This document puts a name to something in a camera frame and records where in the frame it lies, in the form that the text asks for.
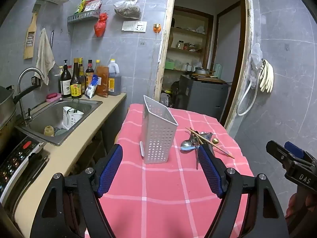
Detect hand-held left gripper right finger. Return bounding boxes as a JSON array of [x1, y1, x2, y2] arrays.
[[198, 144, 290, 238]]

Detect wooden chopstick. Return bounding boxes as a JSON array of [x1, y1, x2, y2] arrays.
[[190, 127, 205, 145], [186, 128, 235, 159]]

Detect pink checked tablecloth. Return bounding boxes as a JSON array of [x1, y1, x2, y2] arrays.
[[84, 103, 255, 238]]

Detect red cap sauce bottle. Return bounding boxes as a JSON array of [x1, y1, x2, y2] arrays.
[[85, 59, 95, 87]]

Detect metal slotted utensil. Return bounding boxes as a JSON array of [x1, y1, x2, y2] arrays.
[[198, 131, 213, 144]]

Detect grey wall shelf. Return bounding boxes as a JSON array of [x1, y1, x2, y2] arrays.
[[67, 9, 101, 24]]

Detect white hose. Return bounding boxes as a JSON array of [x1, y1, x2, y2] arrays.
[[236, 63, 266, 116]]

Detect cream rubber gloves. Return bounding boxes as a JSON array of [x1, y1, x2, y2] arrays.
[[259, 59, 274, 93]]

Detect clear plastic bag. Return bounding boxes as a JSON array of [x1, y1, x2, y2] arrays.
[[114, 0, 141, 19]]

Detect wooden door frame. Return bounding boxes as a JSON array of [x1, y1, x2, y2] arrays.
[[154, 0, 254, 132]]

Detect white wall switch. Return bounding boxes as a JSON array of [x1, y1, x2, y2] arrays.
[[121, 21, 135, 32]]

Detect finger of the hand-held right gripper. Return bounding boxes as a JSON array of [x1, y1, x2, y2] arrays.
[[284, 141, 306, 159], [266, 140, 299, 170]]

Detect white perforated utensil holder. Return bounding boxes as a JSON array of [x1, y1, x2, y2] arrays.
[[140, 95, 179, 164]]

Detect beige hanging towel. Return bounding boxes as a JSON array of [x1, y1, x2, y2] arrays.
[[35, 28, 55, 85]]

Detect yellow label sauce bottle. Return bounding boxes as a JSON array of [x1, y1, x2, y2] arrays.
[[70, 58, 83, 98]]

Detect red plastic bag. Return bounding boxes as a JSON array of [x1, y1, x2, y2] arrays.
[[94, 12, 109, 37]]

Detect wooden shelf cabinet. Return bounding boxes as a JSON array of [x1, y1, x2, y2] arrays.
[[165, 6, 215, 80]]

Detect blue white bag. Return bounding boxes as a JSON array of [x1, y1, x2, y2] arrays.
[[85, 74, 102, 98]]

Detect grey appliance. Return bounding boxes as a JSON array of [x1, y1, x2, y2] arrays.
[[178, 74, 229, 118]]

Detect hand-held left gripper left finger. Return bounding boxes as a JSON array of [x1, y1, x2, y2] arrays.
[[30, 144, 123, 238]]

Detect pink soap dish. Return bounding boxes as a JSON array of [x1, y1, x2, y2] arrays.
[[46, 92, 62, 103]]

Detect wooden vegetable slicer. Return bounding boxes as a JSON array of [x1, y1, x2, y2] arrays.
[[23, 12, 39, 60]]

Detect red white packet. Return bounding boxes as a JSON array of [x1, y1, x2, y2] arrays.
[[84, 0, 102, 12]]

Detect hanging clear plastic bags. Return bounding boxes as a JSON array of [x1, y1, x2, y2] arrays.
[[249, 42, 263, 88]]

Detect metal pot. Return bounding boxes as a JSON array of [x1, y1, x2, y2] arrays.
[[193, 66, 211, 76]]

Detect white slotted container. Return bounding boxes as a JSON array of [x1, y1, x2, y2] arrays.
[[63, 98, 85, 131]]

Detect wooden cutting board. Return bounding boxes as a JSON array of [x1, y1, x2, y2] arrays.
[[196, 76, 227, 84]]

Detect wok with black handle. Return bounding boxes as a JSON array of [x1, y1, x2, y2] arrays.
[[0, 84, 41, 139]]

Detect yellow green packet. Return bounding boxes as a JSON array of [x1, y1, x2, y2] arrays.
[[74, 0, 87, 14]]

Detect person's right hand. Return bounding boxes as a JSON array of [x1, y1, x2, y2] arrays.
[[285, 191, 317, 220]]

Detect white wall socket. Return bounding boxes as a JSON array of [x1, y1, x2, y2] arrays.
[[134, 21, 147, 33]]

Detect orange oil bottle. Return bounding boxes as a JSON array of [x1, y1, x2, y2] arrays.
[[95, 59, 109, 98]]

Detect induction cooker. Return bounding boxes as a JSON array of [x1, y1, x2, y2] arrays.
[[0, 135, 50, 201]]

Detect metal faucet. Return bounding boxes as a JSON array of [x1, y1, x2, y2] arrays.
[[17, 67, 45, 127]]

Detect large clear jug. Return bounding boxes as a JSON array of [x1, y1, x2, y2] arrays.
[[107, 59, 122, 96]]

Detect steel sink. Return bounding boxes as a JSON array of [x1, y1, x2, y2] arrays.
[[16, 98, 103, 146]]

